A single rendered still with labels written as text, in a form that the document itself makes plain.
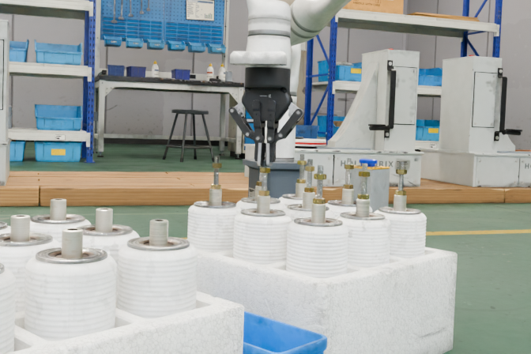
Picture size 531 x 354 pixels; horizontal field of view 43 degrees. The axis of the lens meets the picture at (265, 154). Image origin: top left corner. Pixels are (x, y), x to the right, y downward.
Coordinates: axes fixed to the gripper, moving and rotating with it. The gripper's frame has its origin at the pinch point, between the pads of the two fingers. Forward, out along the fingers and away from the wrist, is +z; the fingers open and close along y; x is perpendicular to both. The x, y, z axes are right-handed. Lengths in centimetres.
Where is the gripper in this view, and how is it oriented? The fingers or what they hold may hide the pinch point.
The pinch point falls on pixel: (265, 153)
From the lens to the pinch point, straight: 112.7
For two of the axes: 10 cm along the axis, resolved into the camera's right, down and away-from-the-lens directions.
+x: -2.5, 0.4, -9.7
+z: -0.3, 10.0, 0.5
